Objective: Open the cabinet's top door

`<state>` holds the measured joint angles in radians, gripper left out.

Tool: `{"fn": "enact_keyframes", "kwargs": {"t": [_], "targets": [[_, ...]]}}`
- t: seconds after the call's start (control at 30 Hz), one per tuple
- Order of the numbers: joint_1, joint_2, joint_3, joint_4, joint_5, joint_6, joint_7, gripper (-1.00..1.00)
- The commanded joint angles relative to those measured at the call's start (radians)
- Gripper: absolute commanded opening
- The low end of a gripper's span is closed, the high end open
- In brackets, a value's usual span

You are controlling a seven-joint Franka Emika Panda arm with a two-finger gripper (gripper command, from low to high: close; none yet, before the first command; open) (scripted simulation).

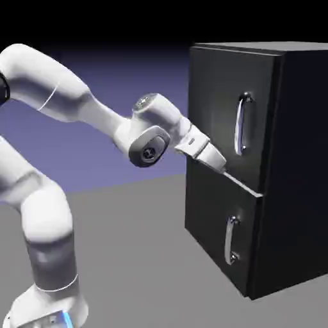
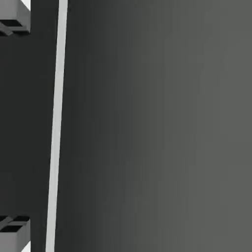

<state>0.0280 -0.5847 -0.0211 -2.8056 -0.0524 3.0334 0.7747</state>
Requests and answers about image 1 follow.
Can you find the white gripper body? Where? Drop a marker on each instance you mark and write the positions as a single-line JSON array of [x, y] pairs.
[[211, 156]]

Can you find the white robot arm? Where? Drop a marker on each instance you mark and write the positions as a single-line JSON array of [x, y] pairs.
[[64, 87]]

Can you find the black cabinet door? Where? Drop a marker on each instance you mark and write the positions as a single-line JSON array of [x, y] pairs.
[[210, 217], [217, 102]]

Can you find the black cabinet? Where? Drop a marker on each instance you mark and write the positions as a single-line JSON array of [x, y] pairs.
[[297, 166]]

